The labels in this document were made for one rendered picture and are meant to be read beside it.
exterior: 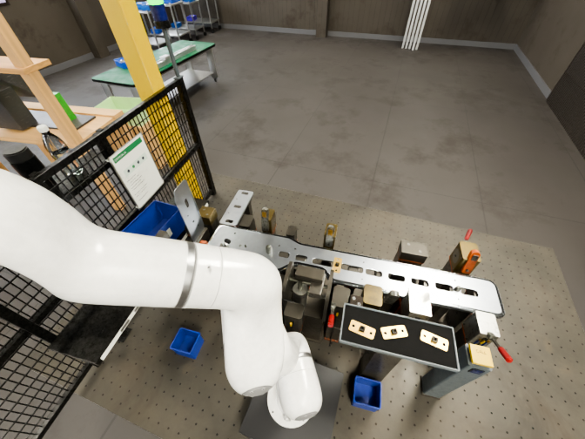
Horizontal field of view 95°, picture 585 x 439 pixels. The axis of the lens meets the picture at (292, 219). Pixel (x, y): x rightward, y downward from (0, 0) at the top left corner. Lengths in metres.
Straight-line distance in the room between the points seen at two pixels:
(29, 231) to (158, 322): 1.37
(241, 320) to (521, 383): 1.47
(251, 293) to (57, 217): 0.23
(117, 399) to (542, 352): 1.97
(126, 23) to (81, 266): 1.34
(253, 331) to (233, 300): 0.09
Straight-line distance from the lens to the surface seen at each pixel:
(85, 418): 2.49
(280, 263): 1.31
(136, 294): 0.37
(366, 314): 1.04
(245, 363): 0.49
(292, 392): 0.87
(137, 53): 1.61
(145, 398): 1.55
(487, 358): 1.13
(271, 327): 0.48
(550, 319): 2.00
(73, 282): 0.36
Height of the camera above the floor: 2.09
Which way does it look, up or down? 47 degrees down
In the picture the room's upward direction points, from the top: 1 degrees counter-clockwise
